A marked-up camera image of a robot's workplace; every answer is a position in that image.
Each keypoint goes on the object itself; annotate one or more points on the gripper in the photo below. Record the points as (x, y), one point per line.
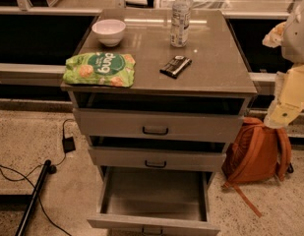
(296, 38)

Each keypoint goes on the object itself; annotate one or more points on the clear plastic water bottle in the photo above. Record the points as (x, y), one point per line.
(180, 18)

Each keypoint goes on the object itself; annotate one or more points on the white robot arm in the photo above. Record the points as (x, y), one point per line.
(292, 46)

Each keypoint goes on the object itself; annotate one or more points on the grey drawer cabinet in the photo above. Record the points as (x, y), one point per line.
(217, 82)

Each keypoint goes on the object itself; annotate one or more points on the top grey drawer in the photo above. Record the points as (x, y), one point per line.
(158, 125)

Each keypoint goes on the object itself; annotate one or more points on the grey drawer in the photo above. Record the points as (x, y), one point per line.
(158, 125)
(157, 159)
(154, 202)

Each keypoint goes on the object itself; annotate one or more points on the middle grey drawer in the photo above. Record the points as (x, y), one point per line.
(157, 159)

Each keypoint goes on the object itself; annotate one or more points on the bottom grey drawer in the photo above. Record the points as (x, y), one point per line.
(154, 202)

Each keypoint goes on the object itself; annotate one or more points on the black snack bar wrapper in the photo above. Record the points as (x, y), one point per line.
(176, 66)

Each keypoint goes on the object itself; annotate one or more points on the orange backpack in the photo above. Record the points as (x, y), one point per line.
(258, 153)

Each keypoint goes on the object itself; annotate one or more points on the white ceramic bowl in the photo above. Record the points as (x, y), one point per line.
(109, 32)

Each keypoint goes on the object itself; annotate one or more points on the green snack bag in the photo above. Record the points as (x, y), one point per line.
(100, 68)

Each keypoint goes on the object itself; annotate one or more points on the black power adapter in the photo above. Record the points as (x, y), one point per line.
(68, 144)

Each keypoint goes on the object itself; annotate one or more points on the black pole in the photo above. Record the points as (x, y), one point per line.
(37, 187)

